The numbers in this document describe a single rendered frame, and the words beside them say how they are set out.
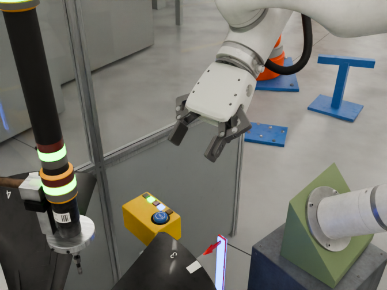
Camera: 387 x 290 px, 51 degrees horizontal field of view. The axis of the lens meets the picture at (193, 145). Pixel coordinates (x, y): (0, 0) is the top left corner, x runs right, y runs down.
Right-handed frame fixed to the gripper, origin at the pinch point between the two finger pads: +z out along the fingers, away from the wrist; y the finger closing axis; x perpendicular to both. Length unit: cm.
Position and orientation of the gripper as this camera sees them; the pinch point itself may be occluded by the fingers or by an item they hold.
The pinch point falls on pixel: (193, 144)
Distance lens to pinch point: 69.8
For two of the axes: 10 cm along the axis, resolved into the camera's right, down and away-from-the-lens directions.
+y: -7.4, -3.3, 5.8
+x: -4.7, -3.7, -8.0
